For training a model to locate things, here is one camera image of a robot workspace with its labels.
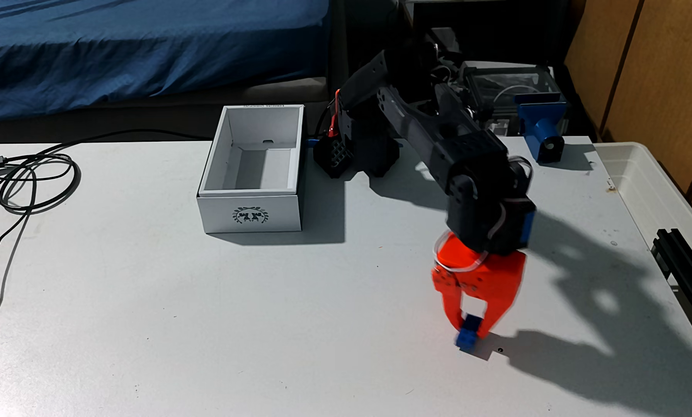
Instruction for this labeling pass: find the blue toy brick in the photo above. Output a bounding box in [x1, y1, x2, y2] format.
[454, 314, 485, 353]

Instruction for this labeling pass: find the white plastic bin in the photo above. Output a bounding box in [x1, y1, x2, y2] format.
[592, 141, 692, 280]

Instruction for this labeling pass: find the black frame clear-panel enclosure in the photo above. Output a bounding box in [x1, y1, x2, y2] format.
[458, 62, 567, 138]

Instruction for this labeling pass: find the blue bed sheet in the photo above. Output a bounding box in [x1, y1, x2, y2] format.
[0, 0, 331, 123]

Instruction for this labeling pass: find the black device with wires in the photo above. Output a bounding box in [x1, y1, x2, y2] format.
[426, 28, 464, 70]

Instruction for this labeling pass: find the black aluminium extrusion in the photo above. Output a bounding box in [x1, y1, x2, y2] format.
[649, 228, 692, 367]

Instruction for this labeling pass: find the wooden cabinet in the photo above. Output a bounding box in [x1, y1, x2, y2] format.
[563, 0, 692, 239]

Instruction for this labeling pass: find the black coiled cable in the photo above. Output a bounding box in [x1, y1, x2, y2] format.
[0, 129, 214, 217]

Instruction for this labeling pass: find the blue printed clamp mount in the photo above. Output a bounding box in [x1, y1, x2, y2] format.
[514, 95, 568, 165]

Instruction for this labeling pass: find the white cardboard box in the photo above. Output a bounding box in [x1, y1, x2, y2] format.
[196, 104, 306, 235]

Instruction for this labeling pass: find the thin black cable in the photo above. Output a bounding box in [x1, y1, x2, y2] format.
[0, 168, 41, 338]

